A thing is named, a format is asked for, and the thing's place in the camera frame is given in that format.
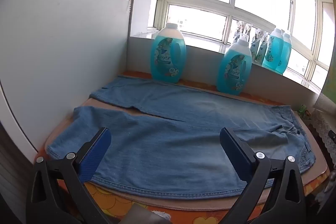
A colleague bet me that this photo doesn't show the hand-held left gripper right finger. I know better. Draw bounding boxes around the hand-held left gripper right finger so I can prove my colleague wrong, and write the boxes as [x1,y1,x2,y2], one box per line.
[219,127,307,224]

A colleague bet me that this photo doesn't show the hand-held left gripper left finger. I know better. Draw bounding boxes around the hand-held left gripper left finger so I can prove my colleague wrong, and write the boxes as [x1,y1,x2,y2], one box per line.
[26,127,112,224]

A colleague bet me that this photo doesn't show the blue denim pants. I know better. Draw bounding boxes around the blue denim pants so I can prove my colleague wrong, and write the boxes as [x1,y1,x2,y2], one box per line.
[46,76,317,201]

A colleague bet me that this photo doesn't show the blue detergent bottle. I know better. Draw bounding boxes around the blue detergent bottle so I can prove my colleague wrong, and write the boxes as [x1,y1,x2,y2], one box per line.
[276,31,293,75]
[262,28,284,72]
[150,23,187,83]
[216,34,253,96]

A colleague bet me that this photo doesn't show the green tea box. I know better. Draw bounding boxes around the green tea box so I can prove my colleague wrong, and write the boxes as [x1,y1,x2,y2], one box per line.
[299,105,311,118]

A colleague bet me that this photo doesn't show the white ribbed panel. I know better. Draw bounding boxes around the white ribbed panel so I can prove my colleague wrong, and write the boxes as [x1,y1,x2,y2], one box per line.
[0,132,36,195]

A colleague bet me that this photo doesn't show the teal refill pouch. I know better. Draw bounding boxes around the teal refill pouch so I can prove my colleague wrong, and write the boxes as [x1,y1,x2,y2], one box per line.
[258,32,270,62]
[250,29,262,59]
[243,22,253,42]
[234,21,244,43]

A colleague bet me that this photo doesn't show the white cabinet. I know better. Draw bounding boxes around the white cabinet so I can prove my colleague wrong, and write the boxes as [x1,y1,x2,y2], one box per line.
[0,0,131,155]

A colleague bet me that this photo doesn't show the landscape wall scroll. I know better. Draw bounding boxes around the landscape wall scroll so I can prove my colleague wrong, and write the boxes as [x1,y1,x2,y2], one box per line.
[314,56,336,112]

